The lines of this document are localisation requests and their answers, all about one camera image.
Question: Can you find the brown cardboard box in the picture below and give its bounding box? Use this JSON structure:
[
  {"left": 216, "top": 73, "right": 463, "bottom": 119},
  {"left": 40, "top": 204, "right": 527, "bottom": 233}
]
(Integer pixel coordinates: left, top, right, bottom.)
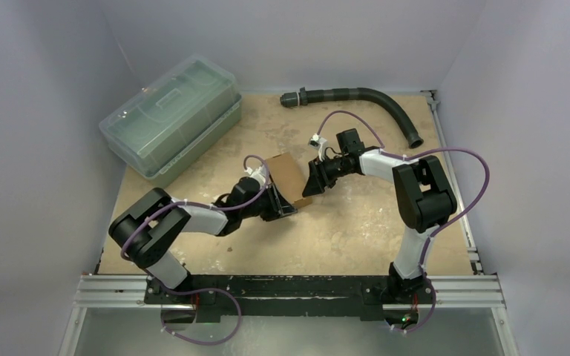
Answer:
[{"left": 266, "top": 152, "right": 312, "bottom": 209}]

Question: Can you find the aluminium frame profile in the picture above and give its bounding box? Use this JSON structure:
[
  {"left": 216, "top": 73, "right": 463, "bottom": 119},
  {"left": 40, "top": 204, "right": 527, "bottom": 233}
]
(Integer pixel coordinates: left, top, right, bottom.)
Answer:
[{"left": 59, "top": 274, "right": 520, "bottom": 355}]

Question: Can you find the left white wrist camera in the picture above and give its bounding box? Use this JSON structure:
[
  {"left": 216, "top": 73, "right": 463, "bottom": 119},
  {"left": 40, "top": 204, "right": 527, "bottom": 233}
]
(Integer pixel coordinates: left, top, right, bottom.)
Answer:
[{"left": 245, "top": 165, "right": 269, "bottom": 185}]

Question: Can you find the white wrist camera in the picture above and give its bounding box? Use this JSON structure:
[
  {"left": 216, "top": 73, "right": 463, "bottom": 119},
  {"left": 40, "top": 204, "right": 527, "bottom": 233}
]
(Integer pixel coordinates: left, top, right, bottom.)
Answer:
[
  {"left": 245, "top": 165, "right": 269, "bottom": 185},
  {"left": 309, "top": 133, "right": 328, "bottom": 162}
]

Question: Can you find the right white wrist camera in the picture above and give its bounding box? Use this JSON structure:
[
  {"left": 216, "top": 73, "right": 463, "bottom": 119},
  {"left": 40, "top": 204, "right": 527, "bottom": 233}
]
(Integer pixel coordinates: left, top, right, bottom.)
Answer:
[{"left": 309, "top": 133, "right": 328, "bottom": 162}]

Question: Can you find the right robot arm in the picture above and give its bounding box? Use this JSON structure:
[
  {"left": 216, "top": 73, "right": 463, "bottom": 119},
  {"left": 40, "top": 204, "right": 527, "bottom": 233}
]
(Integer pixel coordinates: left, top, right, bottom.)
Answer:
[{"left": 302, "top": 129, "right": 457, "bottom": 302}]

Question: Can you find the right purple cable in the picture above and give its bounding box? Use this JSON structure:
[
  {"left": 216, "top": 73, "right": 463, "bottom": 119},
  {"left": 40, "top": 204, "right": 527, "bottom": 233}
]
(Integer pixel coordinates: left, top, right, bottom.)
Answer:
[{"left": 314, "top": 110, "right": 491, "bottom": 337}]

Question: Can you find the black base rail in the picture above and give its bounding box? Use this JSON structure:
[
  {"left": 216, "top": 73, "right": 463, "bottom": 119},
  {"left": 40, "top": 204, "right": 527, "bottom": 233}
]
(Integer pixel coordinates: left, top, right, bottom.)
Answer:
[{"left": 144, "top": 274, "right": 435, "bottom": 327}]

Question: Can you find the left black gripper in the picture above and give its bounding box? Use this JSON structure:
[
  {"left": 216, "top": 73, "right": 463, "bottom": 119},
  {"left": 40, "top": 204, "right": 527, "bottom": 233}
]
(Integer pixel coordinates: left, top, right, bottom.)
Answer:
[{"left": 240, "top": 182, "right": 296, "bottom": 220}]

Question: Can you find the clear plastic storage box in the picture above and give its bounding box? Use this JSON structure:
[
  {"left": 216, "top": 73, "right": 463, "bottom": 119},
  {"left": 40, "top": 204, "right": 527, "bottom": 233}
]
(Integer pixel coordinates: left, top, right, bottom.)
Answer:
[{"left": 99, "top": 55, "right": 242, "bottom": 188}]

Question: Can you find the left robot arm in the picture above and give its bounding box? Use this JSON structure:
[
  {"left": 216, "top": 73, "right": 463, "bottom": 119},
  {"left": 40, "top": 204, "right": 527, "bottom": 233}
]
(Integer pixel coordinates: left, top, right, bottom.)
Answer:
[{"left": 108, "top": 177, "right": 298, "bottom": 303}]

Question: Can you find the black corrugated hose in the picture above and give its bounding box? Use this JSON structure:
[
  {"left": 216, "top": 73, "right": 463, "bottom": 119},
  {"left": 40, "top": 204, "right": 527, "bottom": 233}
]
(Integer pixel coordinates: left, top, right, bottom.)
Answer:
[{"left": 280, "top": 87, "right": 425, "bottom": 149}]

